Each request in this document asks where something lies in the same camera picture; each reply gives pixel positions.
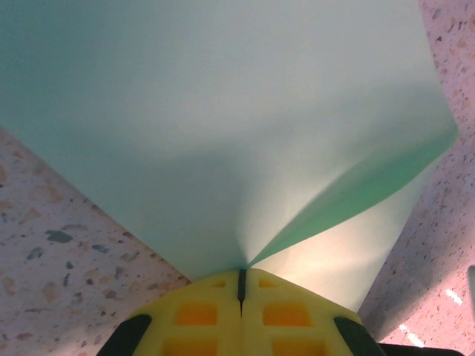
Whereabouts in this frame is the pale green paper sheet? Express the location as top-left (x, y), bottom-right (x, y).
top-left (0, 0), bottom-right (460, 316)

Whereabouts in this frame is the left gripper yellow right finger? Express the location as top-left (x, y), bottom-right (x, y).
top-left (240, 268), bottom-right (381, 356)

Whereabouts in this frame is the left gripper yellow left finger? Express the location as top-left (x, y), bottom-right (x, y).
top-left (98, 269), bottom-right (242, 356)

